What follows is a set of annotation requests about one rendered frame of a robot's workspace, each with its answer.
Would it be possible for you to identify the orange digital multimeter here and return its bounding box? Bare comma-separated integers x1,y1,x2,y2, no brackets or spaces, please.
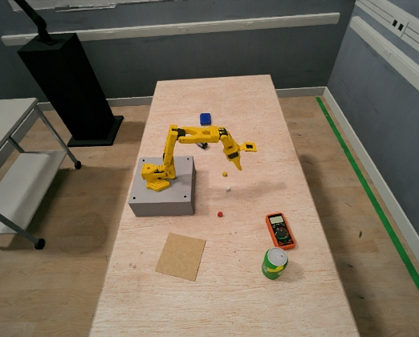
265,213,295,250

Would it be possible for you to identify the tan mat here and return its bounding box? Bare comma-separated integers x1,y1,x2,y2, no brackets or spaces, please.
155,233,205,282

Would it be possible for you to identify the blue flat block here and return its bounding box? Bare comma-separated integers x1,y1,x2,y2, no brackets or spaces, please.
200,113,211,126

